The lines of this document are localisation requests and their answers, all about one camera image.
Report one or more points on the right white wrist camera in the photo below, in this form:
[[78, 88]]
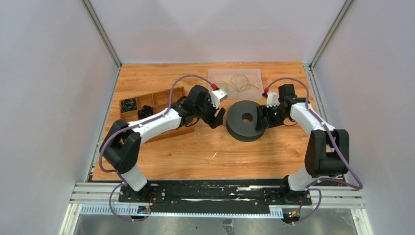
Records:
[[271, 99]]

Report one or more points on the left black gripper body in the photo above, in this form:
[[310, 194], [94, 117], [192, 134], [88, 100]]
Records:
[[207, 112]]

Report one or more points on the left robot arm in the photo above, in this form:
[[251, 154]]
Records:
[[122, 143]]

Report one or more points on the dark grey spool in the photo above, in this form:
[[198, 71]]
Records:
[[241, 121]]

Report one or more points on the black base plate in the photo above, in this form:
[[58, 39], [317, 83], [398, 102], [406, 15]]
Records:
[[229, 196]]

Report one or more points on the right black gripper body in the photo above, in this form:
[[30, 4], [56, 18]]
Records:
[[275, 116]]

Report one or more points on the translucent plastic bin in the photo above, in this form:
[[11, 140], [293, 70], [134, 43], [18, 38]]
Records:
[[238, 83]]

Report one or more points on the aluminium frame rail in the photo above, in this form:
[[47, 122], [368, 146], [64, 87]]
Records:
[[94, 209]]

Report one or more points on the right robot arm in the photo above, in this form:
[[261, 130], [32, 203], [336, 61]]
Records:
[[327, 151]]

